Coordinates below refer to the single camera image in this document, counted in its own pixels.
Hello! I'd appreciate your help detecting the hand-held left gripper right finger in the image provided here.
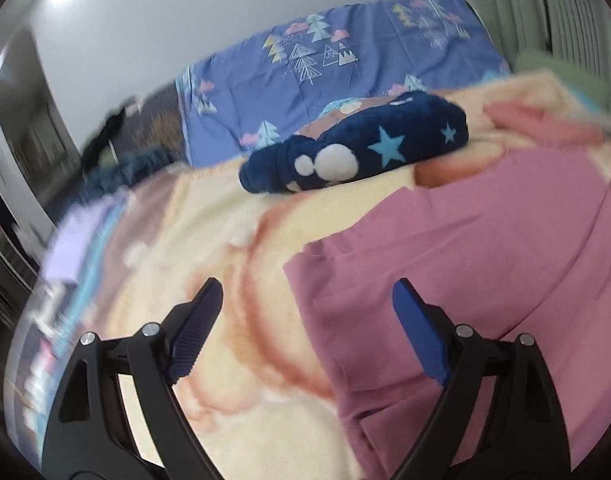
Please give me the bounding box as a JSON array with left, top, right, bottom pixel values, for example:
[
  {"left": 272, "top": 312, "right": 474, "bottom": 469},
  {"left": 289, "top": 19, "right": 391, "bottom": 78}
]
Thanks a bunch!
[{"left": 385, "top": 277, "right": 571, "bottom": 480}]

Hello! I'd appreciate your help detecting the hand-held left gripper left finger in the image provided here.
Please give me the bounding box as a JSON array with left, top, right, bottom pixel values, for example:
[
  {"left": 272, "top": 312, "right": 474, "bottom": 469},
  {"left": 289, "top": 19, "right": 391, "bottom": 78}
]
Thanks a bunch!
[{"left": 42, "top": 277, "right": 224, "bottom": 480}]

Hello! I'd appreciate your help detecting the pink long-sleeve shirt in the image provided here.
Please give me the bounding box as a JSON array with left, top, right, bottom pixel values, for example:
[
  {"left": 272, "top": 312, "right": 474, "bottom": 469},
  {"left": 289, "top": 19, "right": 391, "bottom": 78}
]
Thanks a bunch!
[{"left": 283, "top": 145, "right": 611, "bottom": 480}]

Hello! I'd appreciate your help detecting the peach fleece blanket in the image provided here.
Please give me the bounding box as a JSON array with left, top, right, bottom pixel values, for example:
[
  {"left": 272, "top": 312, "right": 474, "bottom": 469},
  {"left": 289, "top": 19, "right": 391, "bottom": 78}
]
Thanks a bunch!
[{"left": 86, "top": 70, "right": 611, "bottom": 480}]

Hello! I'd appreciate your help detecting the lilac cloth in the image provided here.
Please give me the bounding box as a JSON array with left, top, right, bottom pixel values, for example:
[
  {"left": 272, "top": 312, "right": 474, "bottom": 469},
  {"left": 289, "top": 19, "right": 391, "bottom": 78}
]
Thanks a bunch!
[{"left": 40, "top": 195, "right": 131, "bottom": 282}]

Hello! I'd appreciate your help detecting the purple printed bed sheet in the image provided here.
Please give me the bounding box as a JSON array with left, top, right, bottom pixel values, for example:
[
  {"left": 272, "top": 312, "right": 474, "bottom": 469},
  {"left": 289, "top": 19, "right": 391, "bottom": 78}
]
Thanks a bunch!
[{"left": 6, "top": 240, "right": 106, "bottom": 461}]

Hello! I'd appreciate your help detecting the dark teal fleece blanket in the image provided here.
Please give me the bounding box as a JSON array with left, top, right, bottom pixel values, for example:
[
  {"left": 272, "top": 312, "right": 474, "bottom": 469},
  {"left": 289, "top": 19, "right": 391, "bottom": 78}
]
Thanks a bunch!
[{"left": 83, "top": 147, "right": 180, "bottom": 206}]

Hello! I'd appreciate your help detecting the navy star-print rolled blanket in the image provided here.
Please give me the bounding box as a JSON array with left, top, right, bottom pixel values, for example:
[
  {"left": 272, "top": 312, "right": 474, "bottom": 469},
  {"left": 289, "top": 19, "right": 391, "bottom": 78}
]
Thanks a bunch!
[{"left": 238, "top": 91, "right": 470, "bottom": 196}]

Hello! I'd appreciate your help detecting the dark tree-print headboard cloth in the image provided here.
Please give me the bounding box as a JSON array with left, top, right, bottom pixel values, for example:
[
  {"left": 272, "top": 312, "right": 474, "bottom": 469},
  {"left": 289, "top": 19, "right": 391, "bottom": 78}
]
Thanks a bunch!
[{"left": 110, "top": 85, "right": 191, "bottom": 167}]

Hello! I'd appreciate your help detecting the black garment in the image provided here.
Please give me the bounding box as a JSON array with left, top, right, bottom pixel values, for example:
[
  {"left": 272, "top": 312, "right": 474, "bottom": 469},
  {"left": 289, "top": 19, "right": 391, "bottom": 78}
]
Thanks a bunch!
[{"left": 80, "top": 105, "right": 130, "bottom": 171}]

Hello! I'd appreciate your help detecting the salmon pink garment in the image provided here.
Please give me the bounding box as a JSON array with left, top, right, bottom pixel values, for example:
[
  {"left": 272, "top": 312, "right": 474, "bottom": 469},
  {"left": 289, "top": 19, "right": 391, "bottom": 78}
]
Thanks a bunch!
[{"left": 487, "top": 101, "right": 609, "bottom": 145}]

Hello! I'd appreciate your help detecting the blue tree-print pillow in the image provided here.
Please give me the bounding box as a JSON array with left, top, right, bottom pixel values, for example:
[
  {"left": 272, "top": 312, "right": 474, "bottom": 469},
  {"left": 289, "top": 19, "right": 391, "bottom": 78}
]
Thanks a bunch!
[{"left": 176, "top": 0, "right": 511, "bottom": 168}]

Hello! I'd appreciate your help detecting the green pillow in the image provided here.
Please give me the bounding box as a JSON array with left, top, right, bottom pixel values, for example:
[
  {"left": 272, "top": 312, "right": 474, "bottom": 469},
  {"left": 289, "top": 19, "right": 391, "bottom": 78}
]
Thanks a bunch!
[{"left": 515, "top": 49, "right": 611, "bottom": 111}]

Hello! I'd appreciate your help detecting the white curtain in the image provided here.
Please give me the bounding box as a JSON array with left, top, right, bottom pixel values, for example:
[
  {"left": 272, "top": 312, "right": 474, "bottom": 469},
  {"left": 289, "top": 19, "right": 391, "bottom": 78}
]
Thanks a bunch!
[{"left": 465, "top": 0, "right": 611, "bottom": 76}]

